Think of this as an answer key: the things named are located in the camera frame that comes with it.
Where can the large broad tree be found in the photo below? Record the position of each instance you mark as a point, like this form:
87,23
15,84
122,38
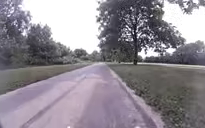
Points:
135,55

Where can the purple-grey asphalt path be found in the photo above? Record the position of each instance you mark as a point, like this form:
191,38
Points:
83,100

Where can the row of trees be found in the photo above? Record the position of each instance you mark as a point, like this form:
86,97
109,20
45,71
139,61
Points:
36,46

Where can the wide grass field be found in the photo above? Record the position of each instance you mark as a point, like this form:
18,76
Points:
176,93

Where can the narrow grass strip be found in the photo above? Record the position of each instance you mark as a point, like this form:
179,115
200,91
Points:
20,78

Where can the pale grey road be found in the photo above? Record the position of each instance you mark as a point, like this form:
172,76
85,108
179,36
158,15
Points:
190,65

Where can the distant tree line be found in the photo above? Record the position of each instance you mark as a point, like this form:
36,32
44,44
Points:
190,53

